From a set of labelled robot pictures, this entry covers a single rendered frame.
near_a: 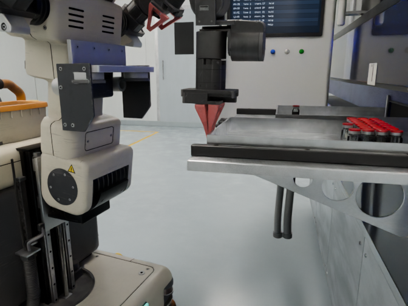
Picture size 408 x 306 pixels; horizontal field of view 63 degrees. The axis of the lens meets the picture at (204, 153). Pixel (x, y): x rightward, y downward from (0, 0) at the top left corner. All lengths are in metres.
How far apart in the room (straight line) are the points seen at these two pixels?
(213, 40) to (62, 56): 0.45
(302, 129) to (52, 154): 0.65
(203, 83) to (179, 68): 5.72
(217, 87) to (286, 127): 0.28
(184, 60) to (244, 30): 5.71
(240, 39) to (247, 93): 0.93
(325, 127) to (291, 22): 0.77
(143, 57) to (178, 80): 0.80
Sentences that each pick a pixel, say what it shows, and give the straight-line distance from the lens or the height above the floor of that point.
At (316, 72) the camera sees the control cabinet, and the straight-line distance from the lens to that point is 1.55.
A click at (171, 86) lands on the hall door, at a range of 6.40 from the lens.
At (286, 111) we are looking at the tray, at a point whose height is 0.89.
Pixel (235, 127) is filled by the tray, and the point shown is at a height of 0.89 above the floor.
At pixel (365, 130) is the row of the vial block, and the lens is 0.65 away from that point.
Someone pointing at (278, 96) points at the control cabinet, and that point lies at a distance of 1.54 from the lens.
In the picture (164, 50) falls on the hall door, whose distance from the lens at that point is 6.45.
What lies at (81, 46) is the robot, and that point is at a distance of 0.91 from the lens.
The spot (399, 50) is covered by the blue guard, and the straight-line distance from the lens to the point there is 0.88.
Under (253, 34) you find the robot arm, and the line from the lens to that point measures 0.62.
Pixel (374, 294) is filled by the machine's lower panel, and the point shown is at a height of 0.50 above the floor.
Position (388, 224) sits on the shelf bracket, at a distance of 0.72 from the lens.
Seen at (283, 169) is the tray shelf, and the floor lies 0.87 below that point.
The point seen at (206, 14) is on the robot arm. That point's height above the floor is 1.12.
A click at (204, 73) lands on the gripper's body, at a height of 1.02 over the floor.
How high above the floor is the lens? 1.03
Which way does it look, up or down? 14 degrees down
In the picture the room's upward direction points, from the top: straight up
